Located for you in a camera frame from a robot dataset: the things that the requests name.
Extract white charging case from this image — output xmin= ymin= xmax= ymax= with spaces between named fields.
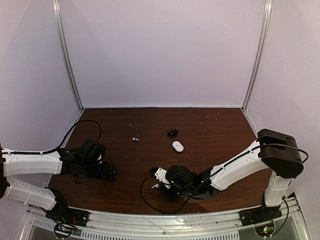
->
xmin=172 ymin=140 xmax=184 ymax=153

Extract black charging case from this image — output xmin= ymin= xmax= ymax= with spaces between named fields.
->
xmin=167 ymin=128 xmax=178 ymax=137

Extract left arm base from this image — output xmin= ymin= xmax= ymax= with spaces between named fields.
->
xmin=43 ymin=207 xmax=90 ymax=240

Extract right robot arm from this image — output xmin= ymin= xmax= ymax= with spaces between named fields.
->
xmin=151 ymin=128 xmax=304 ymax=221

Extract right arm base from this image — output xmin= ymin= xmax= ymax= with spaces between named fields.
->
xmin=239 ymin=206 xmax=282 ymax=238

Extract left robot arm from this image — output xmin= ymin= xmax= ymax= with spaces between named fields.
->
xmin=0 ymin=139 xmax=117 ymax=222

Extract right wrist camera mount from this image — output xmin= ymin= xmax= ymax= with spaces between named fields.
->
xmin=149 ymin=167 xmax=169 ymax=184

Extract front aluminium rail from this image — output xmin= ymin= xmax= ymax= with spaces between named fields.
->
xmin=17 ymin=200 xmax=310 ymax=240

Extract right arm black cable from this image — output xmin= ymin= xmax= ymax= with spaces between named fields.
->
xmin=139 ymin=139 xmax=310 ymax=215

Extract left aluminium frame post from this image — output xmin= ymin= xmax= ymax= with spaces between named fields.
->
xmin=52 ymin=0 xmax=84 ymax=112

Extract aluminium frame post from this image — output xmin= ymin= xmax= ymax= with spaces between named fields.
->
xmin=241 ymin=0 xmax=273 ymax=112
xmin=52 ymin=0 xmax=84 ymax=112

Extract right aluminium frame post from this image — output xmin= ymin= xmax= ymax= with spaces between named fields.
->
xmin=241 ymin=0 xmax=273 ymax=112

